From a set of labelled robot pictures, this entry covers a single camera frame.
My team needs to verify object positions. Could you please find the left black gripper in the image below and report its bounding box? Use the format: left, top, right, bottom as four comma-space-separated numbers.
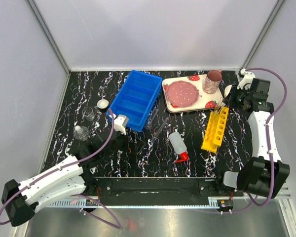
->
102, 125, 145, 158

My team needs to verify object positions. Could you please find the yellow test tube rack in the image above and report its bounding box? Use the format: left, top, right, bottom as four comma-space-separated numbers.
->
201, 111, 229, 154

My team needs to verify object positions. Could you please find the white wash bottle red cap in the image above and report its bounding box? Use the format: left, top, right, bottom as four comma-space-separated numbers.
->
169, 132, 189, 163

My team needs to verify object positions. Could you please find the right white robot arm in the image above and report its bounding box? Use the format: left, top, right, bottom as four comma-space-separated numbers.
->
214, 78, 290, 199

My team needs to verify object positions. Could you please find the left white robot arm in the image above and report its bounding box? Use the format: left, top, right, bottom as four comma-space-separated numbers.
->
1, 132, 127, 227

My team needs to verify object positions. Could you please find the white ceramic bowl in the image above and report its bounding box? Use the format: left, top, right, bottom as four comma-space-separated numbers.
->
224, 84, 232, 98

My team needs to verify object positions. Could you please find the pink ghost print mug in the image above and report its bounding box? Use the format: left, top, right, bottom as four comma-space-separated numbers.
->
203, 70, 222, 94

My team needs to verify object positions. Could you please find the strawberry print tray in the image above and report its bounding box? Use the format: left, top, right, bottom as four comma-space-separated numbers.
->
162, 75, 222, 113

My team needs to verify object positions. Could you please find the glass flask with stopper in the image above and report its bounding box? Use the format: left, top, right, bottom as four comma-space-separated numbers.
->
74, 125, 89, 141

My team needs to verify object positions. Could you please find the small white dish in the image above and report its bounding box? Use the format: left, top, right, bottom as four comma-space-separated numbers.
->
97, 99, 109, 109

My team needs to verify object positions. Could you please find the small glass beaker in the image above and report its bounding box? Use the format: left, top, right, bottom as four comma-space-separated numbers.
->
82, 107, 95, 121

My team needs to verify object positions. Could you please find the blue compartment bin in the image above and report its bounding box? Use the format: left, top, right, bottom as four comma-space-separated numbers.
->
110, 70, 162, 132

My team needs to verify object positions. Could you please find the pink polka dot plate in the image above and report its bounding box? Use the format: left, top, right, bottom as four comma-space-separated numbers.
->
165, 80, 199, 108

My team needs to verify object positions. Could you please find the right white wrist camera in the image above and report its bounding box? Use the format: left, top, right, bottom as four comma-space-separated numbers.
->
237, 69, 256, 89

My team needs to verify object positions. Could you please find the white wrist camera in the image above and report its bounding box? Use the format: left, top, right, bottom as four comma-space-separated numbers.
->
114, 114, 129, 135
237, 69, 256, 89

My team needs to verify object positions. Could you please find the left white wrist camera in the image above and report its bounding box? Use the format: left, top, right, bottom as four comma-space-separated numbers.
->
114, 114, 129, 135

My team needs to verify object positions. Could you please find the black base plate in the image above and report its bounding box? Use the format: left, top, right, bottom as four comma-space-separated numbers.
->
82, 177, 243, 207

